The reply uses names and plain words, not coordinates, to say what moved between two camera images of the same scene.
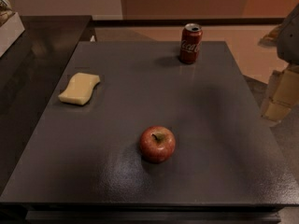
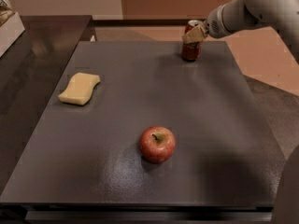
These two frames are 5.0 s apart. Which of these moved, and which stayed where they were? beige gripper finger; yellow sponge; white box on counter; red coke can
Moved: beige gripper finger
Stayed: white box on counter; red coke can; yellow sponge
